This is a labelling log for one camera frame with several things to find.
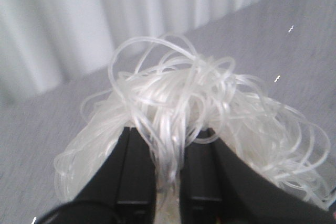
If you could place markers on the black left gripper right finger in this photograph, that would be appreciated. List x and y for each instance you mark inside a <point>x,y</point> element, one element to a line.
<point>218,187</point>

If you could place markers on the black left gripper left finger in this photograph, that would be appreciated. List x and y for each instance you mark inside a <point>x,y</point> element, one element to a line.
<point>122,191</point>

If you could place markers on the white vermicelli noodle bundle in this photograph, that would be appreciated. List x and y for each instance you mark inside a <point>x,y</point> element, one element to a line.
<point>176,97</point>

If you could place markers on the white pleated curtain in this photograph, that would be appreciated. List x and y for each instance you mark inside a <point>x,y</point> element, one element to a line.
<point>45,43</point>

